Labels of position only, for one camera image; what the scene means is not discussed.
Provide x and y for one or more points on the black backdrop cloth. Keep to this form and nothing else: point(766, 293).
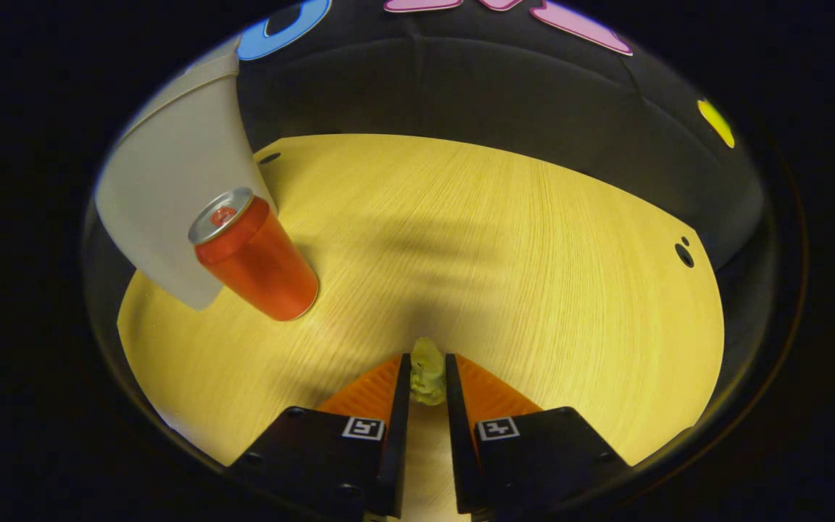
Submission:
point(461, 87)

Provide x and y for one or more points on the white desktop garbage bin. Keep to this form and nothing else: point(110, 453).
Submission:
point(171, 167)

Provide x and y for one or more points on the paper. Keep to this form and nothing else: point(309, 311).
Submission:
point(428, 373)

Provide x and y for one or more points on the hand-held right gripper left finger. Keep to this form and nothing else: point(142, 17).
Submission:
point(397, 449)

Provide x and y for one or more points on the red pop can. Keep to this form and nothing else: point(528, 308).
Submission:
point(258, 261)

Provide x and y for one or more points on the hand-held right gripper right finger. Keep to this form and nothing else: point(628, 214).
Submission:
point(461, 449)

